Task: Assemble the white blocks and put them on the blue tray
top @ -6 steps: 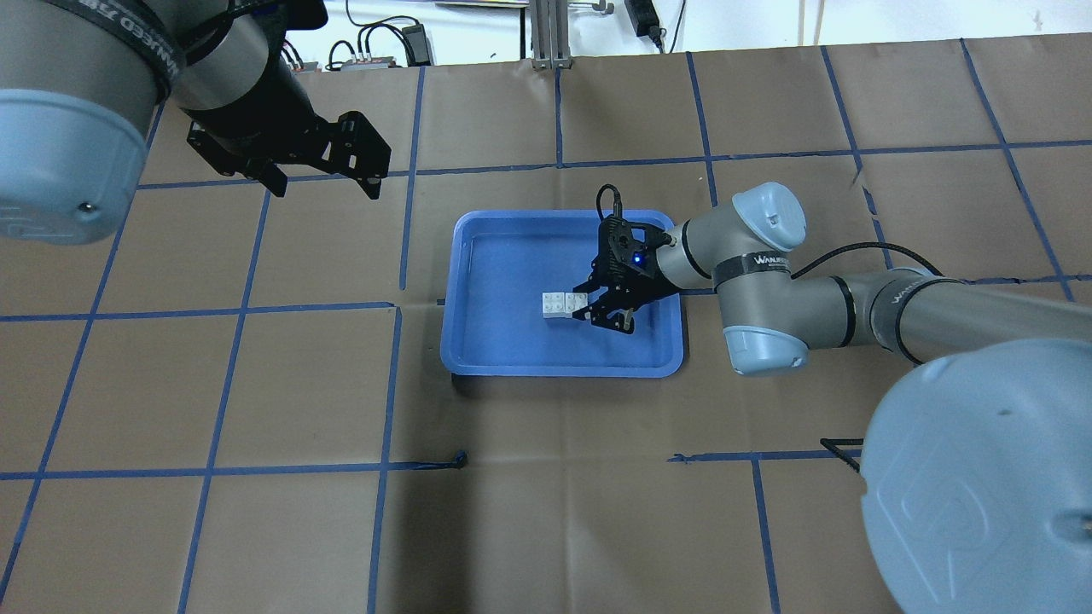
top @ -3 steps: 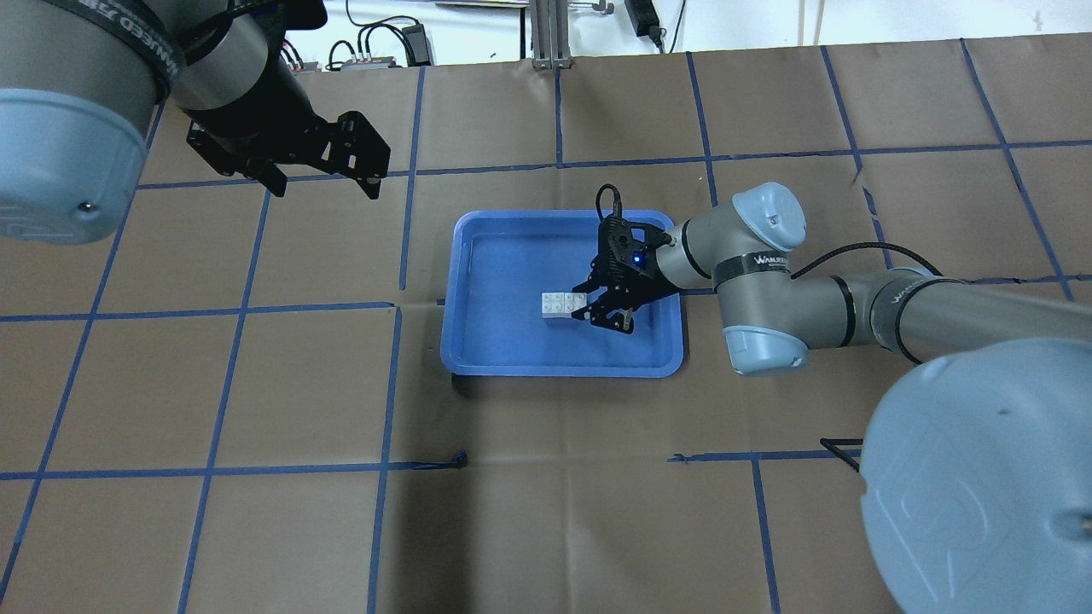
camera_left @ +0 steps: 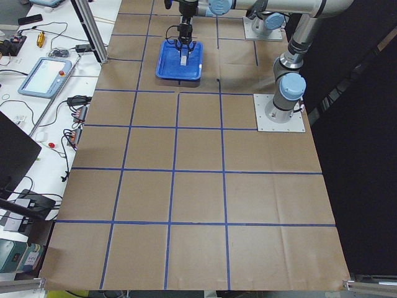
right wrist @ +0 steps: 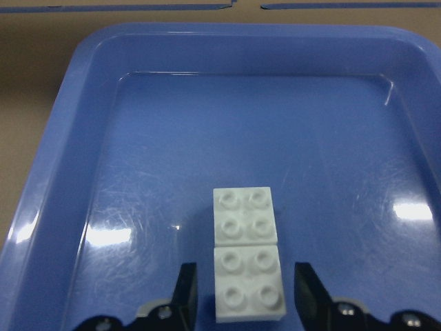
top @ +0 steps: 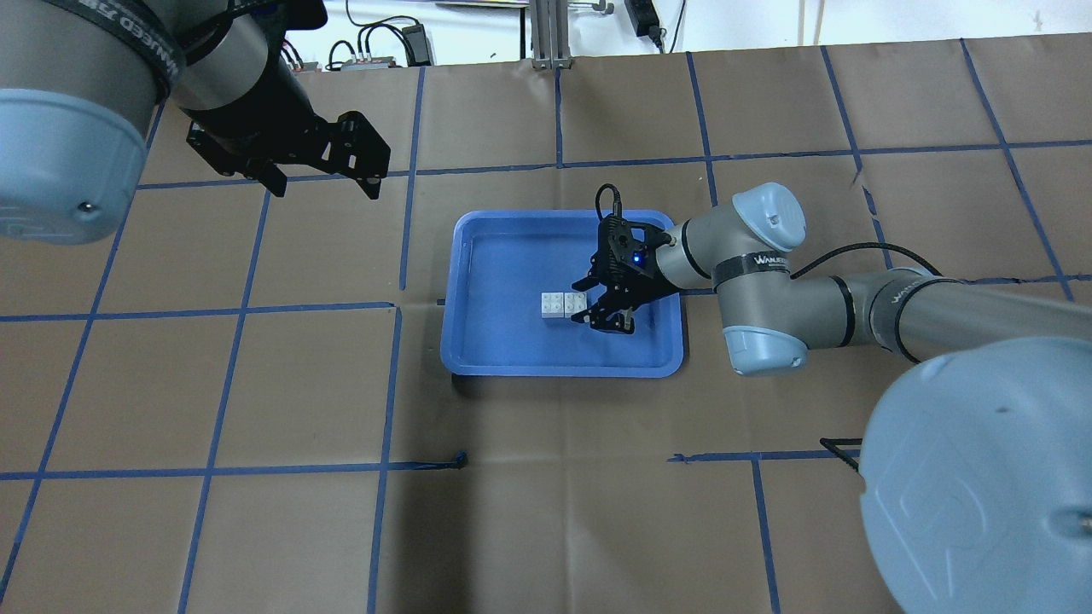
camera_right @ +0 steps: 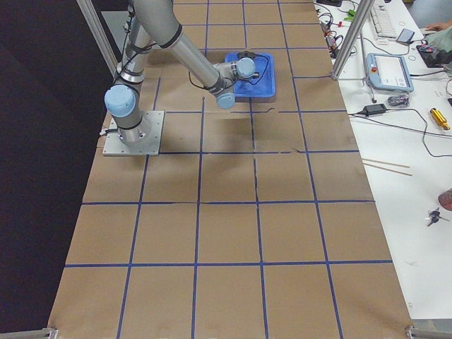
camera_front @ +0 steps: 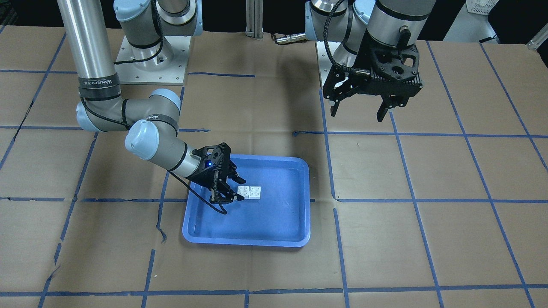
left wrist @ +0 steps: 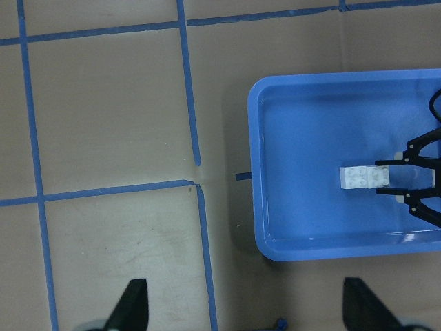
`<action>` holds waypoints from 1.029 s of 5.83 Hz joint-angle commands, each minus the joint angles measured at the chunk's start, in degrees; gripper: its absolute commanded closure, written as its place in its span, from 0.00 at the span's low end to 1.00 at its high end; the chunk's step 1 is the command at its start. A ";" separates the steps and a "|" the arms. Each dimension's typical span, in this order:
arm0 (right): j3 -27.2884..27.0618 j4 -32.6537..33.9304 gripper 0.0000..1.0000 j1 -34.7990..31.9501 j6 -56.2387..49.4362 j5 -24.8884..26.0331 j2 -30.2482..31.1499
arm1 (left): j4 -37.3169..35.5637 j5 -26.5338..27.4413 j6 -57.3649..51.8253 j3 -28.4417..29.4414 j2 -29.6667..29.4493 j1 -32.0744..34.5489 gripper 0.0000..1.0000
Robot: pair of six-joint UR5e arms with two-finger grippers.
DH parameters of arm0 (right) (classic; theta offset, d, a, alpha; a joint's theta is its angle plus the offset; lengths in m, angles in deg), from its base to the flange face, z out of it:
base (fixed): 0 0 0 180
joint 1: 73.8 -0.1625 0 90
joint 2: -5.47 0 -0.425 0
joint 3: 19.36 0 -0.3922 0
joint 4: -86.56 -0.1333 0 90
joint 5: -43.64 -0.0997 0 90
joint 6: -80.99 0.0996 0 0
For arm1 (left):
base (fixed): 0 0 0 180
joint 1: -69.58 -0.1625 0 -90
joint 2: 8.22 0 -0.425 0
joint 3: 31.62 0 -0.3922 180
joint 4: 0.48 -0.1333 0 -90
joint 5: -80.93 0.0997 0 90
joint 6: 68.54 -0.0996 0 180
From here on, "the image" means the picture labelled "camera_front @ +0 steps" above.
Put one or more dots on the centre aluminium post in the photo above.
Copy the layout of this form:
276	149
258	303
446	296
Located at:
254	19

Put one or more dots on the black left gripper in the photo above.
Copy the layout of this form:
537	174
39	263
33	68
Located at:
365	57

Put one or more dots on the white block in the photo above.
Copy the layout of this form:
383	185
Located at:
254	193
243	191

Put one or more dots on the blue plastic tray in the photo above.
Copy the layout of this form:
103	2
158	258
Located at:
281	218

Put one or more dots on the silver cable connector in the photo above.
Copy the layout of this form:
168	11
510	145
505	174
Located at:
289	39

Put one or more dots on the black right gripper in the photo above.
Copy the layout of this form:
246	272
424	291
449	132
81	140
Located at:
204	176

